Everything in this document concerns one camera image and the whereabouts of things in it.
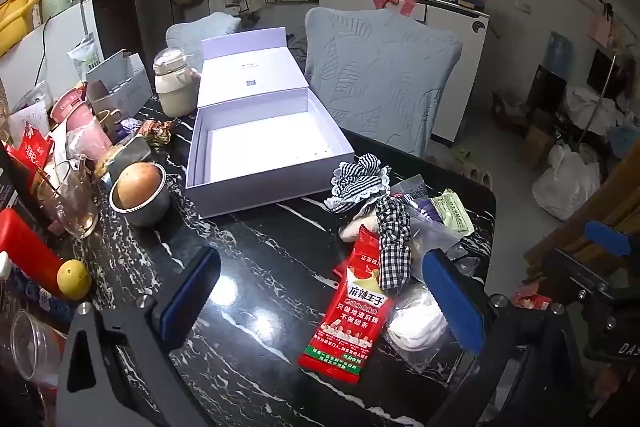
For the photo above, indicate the blue water bottle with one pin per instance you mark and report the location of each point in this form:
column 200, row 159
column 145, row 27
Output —
column 560, row 52

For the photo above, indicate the pink cloth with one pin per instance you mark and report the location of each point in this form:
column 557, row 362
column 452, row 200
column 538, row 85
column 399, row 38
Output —
column 395, row 2

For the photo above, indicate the white cardboard box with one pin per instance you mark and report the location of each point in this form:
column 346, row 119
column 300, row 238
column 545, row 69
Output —
column 120, row 82

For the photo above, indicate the pink printed packet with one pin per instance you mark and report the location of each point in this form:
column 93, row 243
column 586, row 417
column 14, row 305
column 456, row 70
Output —
column 527, row 299

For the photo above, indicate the clear bag with white mask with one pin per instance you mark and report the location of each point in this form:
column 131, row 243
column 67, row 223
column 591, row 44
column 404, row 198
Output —
column 415, row 322

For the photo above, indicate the glass cup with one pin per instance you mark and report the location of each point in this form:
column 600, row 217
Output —
column 75, row 212

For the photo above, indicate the white plush toy checkered dress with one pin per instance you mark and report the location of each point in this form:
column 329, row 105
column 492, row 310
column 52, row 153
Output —
column 355, row 182

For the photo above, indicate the steel bowl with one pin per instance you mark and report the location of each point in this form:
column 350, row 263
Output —
column 145, row 213

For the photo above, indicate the pale green sachet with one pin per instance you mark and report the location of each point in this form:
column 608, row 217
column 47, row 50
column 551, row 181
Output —
column 452, row 212

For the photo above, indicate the purple wrapped candy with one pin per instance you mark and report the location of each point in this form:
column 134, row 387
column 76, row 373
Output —
column 131, row 125

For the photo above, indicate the yellow lemon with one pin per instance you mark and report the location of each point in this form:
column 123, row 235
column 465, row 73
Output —
column 73, row 279

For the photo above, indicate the clear plastic cup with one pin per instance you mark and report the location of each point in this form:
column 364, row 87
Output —
column 30, row 347

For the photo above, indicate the lavender gift box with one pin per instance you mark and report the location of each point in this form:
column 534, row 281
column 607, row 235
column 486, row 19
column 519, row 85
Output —
column 265, row 142

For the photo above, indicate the red snack bag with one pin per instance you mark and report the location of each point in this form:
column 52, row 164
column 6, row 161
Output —
column 32, row 152

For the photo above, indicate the black screen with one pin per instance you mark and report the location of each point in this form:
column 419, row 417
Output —
column 547, row 87

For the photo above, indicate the clear bag with yellowish item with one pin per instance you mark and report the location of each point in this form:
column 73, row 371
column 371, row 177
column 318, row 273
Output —
column 435, row 239

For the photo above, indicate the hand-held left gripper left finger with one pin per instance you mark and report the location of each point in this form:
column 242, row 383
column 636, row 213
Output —
column 192, row 297

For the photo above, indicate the white plush toy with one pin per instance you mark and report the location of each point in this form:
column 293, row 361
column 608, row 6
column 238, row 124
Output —
column 355, row 229

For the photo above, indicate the gold wrapped candy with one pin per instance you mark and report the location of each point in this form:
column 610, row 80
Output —
column 155, row 132

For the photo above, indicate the silver purple snack packet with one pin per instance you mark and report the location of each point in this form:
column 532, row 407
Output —
column 422, row 207

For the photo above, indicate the white cabinet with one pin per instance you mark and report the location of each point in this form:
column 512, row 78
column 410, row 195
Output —
column 460, row 72

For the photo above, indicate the light blue leaf-pattern chair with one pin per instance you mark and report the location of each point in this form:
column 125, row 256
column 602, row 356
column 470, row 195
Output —
column 380, row 77

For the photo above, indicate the brown round bun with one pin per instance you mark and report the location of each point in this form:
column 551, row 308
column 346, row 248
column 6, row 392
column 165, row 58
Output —
column 137, row 184

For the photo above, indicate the dark wooden door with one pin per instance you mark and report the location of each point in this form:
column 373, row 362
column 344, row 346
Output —
column 112, row 7

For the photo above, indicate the grey green pouch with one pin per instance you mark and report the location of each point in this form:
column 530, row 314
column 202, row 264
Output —
column 132, row 154

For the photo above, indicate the silver cookie snack packet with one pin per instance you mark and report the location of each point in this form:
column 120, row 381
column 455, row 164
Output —
column 407, row 187

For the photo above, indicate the white fridge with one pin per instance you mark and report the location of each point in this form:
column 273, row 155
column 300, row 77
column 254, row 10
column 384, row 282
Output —
column 45, row 52

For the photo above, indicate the green slipper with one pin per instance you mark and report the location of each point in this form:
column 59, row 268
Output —
column 460, row 153

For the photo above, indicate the white plastic bag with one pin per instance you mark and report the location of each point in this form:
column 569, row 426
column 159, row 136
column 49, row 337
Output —
column 565, row 182

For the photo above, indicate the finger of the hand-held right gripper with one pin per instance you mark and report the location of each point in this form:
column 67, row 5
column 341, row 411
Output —
column 607, row 237
column 580, row 279

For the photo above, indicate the red bottle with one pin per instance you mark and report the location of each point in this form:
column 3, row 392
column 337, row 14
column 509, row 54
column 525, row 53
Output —
column 25, row 242

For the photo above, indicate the black white checkered scrunchie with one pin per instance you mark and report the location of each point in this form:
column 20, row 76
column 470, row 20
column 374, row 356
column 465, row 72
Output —
column 392, row 247

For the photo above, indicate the yellow pot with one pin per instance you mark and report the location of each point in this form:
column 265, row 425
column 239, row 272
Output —
column 15, row 19

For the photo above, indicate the pink cup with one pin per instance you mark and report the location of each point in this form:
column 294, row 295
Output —
column 82, row 119

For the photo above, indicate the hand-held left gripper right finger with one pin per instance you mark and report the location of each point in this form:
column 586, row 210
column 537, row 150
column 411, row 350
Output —
column 452, row 302

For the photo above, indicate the cream kettle jar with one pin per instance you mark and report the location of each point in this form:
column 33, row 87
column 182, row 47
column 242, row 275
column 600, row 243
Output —
column 172, row 89

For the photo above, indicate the long red snack packet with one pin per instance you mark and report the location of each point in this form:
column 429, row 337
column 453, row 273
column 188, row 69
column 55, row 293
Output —
column 345, row 322

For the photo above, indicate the brown cardboard box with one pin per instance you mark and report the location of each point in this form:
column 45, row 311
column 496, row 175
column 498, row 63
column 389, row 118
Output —
column 537, row 147

